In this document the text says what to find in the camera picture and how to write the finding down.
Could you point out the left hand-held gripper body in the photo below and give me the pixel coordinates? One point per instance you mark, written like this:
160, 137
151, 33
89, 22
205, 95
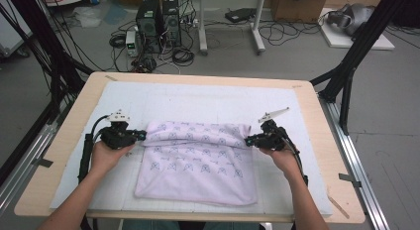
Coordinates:
117, 137

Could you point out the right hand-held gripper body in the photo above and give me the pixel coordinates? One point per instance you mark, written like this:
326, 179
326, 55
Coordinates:
272, 140

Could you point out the light purple towel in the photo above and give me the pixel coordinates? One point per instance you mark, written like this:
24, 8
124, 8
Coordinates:
198, 170

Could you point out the person's left hand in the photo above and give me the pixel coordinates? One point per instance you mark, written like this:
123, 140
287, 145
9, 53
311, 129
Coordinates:
105, 159

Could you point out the person's right hand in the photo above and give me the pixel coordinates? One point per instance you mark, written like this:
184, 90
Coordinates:
287, 164

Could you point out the brown tape strip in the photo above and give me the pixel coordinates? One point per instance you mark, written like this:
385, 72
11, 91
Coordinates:
111, 78

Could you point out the white gridded foam mat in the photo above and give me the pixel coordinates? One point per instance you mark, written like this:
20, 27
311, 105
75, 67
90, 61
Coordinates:
198, 101

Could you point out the light wooden table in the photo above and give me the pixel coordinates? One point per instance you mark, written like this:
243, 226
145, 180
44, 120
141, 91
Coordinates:
198, 77

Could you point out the white bench power supply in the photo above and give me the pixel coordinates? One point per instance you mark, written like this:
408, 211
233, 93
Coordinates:
131, 45

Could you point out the thin wooden stick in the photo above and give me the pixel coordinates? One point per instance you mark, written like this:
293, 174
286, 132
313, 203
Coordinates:
338, 206

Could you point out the black computer tower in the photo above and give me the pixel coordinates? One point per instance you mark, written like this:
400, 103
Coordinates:
171, 25
148, 22

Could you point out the teal plastic sheet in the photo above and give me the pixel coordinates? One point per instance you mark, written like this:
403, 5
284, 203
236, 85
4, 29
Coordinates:
115, 15

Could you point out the white floor board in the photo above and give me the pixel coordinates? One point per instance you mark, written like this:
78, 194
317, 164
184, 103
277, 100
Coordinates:
340, 40

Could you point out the clear plastic bag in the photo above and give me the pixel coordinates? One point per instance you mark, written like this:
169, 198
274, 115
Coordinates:
87, 18

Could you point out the black flat device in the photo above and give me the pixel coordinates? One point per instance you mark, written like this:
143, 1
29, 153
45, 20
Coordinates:
239, 15

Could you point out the white metal stand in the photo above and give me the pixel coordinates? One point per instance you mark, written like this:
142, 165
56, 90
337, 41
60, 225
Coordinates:
202, 25

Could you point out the large cardboard box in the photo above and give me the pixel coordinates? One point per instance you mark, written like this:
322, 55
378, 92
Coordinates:
297, 10

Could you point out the white cabinet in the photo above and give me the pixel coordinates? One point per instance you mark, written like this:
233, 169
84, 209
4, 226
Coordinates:
10, 35

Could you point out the grey rounded device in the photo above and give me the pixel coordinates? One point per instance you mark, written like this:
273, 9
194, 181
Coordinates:
358, 15

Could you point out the grey metal bracket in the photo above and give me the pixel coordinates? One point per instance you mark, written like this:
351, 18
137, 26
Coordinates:
348, 177
44, 162

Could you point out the aluminium rail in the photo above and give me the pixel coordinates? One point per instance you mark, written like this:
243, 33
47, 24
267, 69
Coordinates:
350, 157
29, 157

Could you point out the black metal frame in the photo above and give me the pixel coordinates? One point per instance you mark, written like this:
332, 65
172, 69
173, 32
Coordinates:
43, 35
363, 38

